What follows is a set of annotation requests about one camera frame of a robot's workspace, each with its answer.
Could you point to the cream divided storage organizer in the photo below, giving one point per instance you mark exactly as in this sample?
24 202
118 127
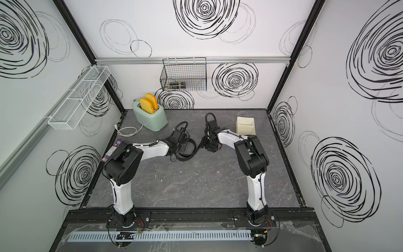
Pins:
245 126

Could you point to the mint green toaster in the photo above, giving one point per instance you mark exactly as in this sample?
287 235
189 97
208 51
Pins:
154 122

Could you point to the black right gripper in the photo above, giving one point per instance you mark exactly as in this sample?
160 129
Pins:
210 149

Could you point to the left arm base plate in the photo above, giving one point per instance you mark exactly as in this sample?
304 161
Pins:
138 219

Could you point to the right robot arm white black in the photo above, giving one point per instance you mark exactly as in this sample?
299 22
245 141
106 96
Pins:
252 160

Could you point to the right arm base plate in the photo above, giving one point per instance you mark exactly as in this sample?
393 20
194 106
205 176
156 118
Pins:
247 217

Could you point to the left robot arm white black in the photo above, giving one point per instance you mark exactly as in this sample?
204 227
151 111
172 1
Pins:
122 164

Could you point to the long black leather belt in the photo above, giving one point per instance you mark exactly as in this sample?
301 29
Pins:
187 151

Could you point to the black wire wall basket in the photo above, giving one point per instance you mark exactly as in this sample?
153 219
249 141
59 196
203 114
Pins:
192 70

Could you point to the slotted grey cable duct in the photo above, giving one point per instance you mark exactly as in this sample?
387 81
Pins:
161 236

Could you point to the rear yellow toast slice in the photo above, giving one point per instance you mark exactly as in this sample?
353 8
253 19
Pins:
152 99

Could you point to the dark item in basket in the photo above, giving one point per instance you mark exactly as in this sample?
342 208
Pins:
176 85

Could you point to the purple snack packet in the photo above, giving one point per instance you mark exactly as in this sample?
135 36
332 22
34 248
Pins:
111 150

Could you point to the yellow toast slice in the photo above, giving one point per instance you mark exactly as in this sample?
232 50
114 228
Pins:
152 99
146 106

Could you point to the front yellow toast slice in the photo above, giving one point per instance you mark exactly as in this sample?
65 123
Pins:
146 106

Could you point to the white mesh wall shelf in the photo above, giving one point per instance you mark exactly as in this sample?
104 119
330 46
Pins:
88 96

